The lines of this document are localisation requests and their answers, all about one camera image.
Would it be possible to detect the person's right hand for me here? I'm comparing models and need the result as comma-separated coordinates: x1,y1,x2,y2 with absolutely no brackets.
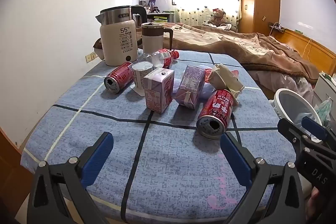
307,187,327,224

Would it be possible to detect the white mug with brown band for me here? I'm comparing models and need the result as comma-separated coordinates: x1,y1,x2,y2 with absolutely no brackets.
141,22,174,54

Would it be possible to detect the pale blue bin liner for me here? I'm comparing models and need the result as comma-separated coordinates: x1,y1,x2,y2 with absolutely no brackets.
280,94,319,135

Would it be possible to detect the bed with brown blanket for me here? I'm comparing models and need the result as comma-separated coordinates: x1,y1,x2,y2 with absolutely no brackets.
93,22,336,84

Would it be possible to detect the white round bin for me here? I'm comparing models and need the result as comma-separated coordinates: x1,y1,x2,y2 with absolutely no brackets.
274,88,324,140

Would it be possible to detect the wooden headboard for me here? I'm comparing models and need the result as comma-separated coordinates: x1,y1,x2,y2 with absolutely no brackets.
270,27,336,77

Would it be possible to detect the pink milk carton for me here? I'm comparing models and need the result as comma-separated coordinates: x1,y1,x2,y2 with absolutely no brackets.
175,65,206,110
143,68,175,113

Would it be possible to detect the brown wooden furniture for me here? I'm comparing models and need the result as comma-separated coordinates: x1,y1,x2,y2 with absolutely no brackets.
0,130,32,224

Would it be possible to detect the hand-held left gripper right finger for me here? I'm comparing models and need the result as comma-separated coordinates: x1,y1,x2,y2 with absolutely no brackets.
218,132,307,224

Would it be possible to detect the black wall shelf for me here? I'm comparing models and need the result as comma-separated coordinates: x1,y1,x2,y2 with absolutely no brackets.
268,22,285,33

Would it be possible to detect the cluttered desk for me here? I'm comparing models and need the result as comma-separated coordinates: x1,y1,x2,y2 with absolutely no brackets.
146,10,179,24

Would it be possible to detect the tan paper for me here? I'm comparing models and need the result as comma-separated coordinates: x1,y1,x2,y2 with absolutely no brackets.
209,64,244,105

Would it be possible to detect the red drink can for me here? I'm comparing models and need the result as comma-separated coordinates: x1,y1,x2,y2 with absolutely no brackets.
196,89,235,139
104,62,135,94

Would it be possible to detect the brown teddy bear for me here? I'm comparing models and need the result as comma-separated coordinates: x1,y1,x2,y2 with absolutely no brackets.
207,7,227,26

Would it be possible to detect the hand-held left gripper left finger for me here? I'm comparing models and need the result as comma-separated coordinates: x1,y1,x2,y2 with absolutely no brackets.
26,132,114,224

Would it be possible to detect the white nightstand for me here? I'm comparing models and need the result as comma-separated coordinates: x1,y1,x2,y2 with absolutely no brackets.
314,70,336,109

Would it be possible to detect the white paper cup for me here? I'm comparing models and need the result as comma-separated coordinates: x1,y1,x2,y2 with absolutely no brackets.
131,61,154,96

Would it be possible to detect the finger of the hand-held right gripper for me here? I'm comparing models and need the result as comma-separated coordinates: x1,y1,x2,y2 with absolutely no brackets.
278,118,319,151
301,116,328,140

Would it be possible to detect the green printed plastic bag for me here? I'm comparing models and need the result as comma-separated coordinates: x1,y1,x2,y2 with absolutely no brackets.
314,99,334,125

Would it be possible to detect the wall socket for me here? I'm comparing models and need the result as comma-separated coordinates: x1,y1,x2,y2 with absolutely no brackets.
85,51,99,63

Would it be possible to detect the pale pink duvet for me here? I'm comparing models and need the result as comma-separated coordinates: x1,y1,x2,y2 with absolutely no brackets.
248,70,315,106

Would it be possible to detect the cream electric kettle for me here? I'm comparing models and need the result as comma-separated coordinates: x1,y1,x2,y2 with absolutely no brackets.
95,5,147,66

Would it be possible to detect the clear bottle with red label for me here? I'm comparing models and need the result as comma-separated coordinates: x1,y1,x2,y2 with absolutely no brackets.
136,49,180,69

